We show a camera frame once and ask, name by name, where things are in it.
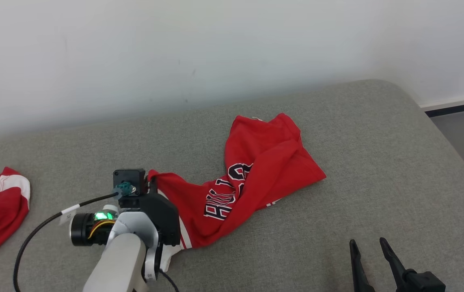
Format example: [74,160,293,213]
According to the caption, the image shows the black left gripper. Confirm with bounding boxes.
[118,176,181,247]

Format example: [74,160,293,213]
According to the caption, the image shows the white box at wall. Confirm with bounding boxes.
[419,95,464,118]

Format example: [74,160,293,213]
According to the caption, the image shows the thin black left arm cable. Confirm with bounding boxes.
[159,269,180,292]

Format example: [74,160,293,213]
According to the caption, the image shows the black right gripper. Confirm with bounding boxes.
[349,237,447,292]

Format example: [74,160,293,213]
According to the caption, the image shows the red garment with black lettering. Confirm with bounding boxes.
[147,113,327,272]

